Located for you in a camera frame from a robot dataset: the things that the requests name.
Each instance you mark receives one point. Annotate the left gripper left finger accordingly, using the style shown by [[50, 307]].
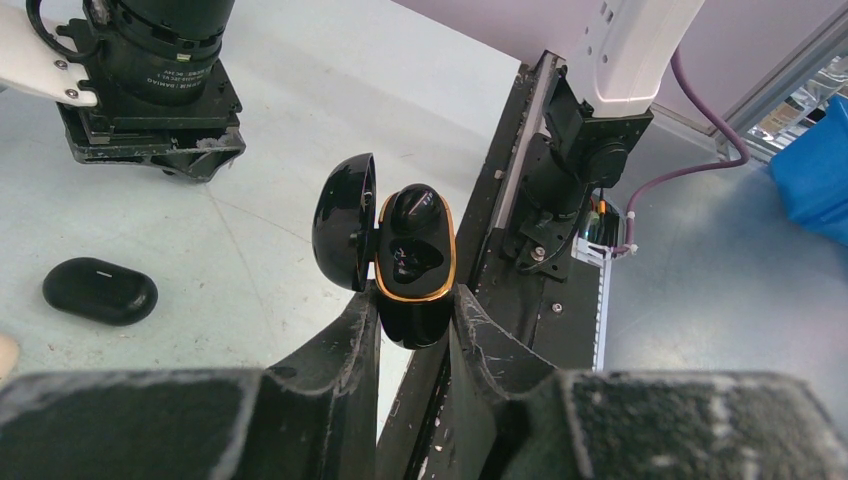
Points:
[[312, 415]]

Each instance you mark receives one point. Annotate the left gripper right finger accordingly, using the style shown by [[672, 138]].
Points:
[[517, 416]]

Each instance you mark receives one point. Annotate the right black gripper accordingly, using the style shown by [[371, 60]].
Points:
[[190, 141]]

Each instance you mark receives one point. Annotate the black gold-striped charging case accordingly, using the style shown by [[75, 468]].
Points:
[[354, 243]]

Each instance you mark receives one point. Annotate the black ear-hook earbud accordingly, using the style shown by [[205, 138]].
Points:
[[416, 207]]

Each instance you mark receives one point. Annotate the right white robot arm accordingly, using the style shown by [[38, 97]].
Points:
[[319, 81]]

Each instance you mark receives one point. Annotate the black oval charging case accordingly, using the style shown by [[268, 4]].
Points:
[[100, 291]]

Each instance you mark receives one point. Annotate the blue plastic bin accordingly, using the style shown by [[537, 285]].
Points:
[[811, 175]]

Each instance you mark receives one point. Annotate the grey slotted cable duct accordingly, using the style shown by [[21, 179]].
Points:
[[600, 257]]

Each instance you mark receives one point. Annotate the right aluminium frame post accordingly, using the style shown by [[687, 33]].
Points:
[[773, 114]]

